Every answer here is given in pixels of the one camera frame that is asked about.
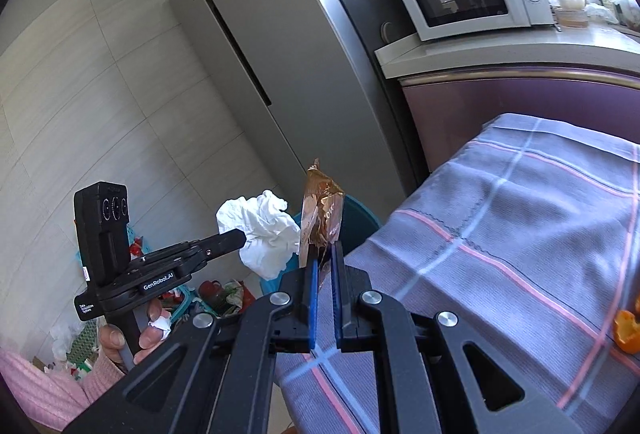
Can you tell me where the teal plastic bin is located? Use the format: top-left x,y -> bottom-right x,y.
259,194 -> 384,297

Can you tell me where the purple base cabinet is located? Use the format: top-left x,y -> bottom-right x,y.
400,66 -> 640,176

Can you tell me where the white kitchen countertop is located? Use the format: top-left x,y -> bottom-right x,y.
374,21 -> 640,82

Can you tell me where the lidded food container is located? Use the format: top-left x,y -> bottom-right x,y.
550,0 -> 589,28

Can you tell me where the orange peel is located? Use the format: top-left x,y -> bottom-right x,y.
614,296 -> 640,356

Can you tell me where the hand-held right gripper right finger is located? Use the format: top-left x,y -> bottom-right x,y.
330,241 -> 586,434

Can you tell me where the grey refrigerator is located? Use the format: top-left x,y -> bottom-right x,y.
164,0 -> 436,215

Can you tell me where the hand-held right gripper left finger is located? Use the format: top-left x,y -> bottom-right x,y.
62,244 -> 323,434

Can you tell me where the white tissue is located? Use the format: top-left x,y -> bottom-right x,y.
216,190 -> 302,281

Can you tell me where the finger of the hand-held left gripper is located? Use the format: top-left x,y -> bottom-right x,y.
187,228 -> 249,267

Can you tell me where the plaid grey tablecloth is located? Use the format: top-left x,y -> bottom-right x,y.
272,113 -> 640,434

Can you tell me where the person's left hand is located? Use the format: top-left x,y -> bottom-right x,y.
97,299 -> 175,372

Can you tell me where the person's left forearm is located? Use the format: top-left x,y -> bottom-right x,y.
0,345 -> 132,433

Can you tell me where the brown foil wrapper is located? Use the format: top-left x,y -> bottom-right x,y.
299,158 -> 347,271

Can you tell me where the white plastic bag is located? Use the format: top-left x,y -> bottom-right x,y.
49,318 -> 101,367

